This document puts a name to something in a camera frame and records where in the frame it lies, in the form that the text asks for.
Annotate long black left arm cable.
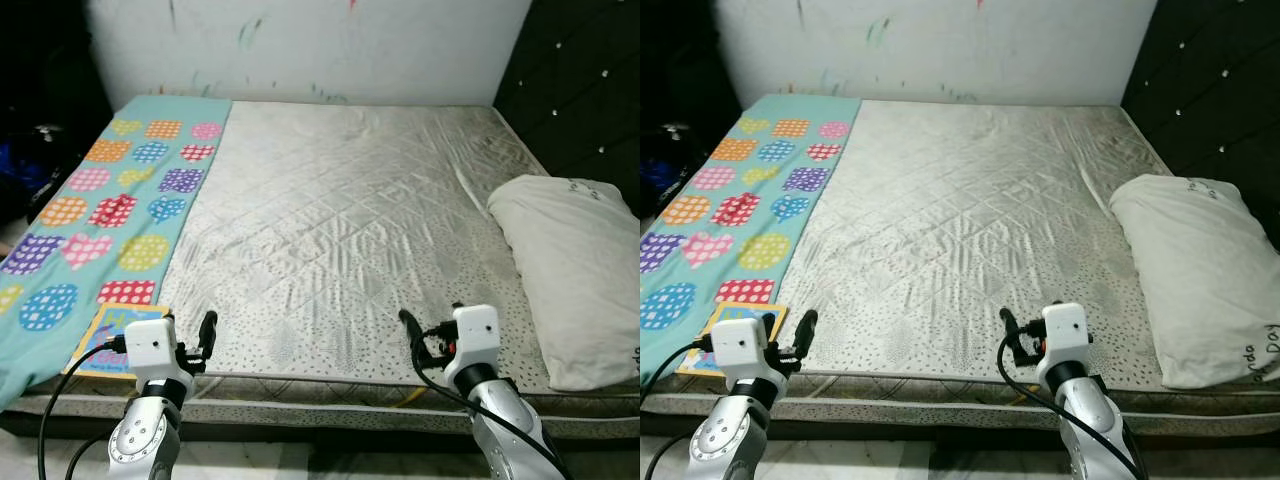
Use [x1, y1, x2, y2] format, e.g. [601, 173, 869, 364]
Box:
[38, 340, 129, 480]
[640, 343, 717, 401]

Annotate white printed pillow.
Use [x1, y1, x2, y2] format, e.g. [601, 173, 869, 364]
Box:
[487, 174, 641, 394]
[1107, 174, 1280, 392]

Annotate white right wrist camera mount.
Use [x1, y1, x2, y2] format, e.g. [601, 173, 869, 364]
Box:
[452, 304, 500, 370]
[1041, 302, 1090, 367]

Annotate white patterned mattress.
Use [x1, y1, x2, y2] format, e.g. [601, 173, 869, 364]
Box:
[0, 100, 641, 403]
[690, 100, 1280, 403]

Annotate blue bag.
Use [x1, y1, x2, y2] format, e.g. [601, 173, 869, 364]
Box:
[640, 150, 683, 203]
[0, 140, 52, 198]

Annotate patterned bed base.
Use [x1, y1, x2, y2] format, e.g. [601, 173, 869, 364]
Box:
[640, 385, 1280, 442]
[0, 385, 641, 442]

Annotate black tufted headboard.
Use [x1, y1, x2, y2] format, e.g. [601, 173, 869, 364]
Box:
[1119, 0, 1280, 192]
[494, 0, 641, 202]

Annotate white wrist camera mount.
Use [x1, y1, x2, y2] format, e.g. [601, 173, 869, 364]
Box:
[124, 317, 182, 387]
[712, 317, 772, 387]
[452, 304, 500, 370]
[1041, 302, 1090, 367]

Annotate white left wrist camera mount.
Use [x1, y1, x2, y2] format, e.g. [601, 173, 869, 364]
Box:
[712, 317, 772, 387]
[124, 317, 182, 387]

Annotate blue yellow children's book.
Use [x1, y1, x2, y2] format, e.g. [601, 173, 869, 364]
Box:
[61, 302, 172, 380]
[674, 299, 790, 380]

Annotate turquoise blanket colourful shapes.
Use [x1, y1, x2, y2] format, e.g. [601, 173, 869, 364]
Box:
[640, 94, 864, 387]
[0, 94, 234, 412]

